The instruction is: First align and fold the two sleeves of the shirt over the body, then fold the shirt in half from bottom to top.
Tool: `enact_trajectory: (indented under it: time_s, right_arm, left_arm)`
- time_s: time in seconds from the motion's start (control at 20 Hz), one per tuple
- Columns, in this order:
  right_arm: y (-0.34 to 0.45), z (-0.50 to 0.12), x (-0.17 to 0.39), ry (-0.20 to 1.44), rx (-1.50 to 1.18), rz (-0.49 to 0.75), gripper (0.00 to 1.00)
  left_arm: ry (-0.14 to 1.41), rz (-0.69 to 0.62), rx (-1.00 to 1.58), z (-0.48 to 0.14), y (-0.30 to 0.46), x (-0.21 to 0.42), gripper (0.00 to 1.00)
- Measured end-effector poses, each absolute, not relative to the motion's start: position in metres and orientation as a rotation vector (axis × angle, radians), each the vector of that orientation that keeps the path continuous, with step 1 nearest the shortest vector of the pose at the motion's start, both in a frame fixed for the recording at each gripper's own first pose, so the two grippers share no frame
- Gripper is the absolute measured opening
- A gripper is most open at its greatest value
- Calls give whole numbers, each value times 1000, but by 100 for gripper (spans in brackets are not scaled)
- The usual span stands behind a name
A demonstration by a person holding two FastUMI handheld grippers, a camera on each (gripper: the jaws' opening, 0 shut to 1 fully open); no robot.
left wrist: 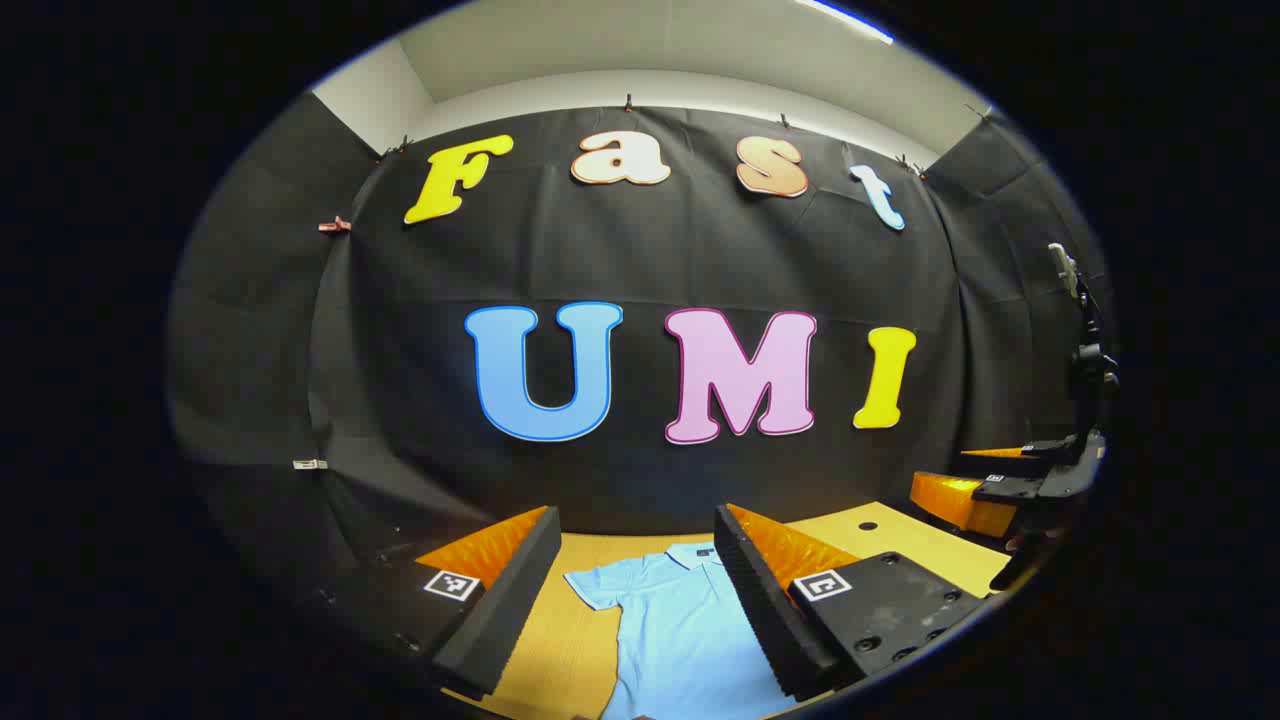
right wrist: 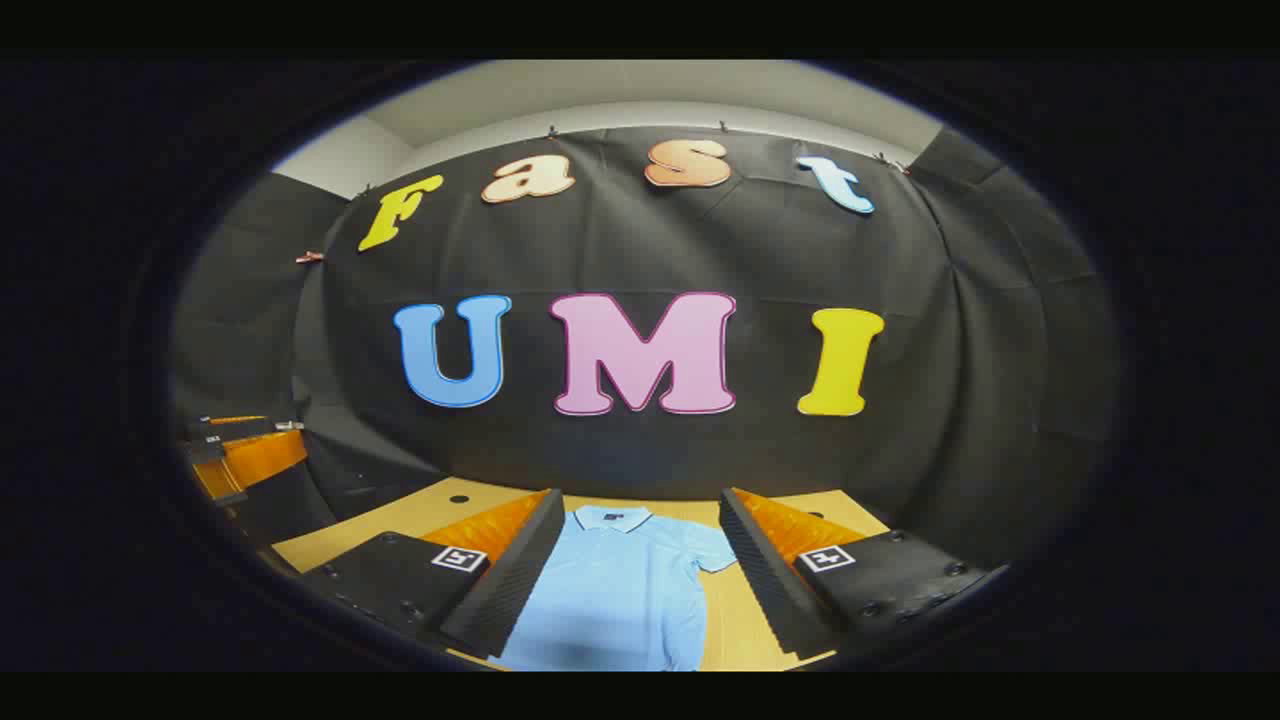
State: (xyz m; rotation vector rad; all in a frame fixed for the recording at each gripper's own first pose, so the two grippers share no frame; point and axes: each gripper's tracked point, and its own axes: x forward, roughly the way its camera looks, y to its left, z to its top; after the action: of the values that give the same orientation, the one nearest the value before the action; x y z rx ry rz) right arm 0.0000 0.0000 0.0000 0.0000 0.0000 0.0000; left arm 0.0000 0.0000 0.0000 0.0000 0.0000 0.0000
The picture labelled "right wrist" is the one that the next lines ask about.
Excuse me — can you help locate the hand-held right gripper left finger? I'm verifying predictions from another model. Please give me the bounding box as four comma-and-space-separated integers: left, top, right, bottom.
297, 488, 567, 661

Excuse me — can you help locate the black backdrop cloth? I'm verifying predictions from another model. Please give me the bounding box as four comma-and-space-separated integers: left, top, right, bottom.
170, 125, 1121, 571

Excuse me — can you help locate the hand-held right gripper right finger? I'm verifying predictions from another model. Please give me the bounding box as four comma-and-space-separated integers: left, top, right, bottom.
718, 487, 1011, 661

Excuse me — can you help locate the light blue T-shirt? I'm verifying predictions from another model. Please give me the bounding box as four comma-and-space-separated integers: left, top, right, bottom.
490, 505, 739, 673

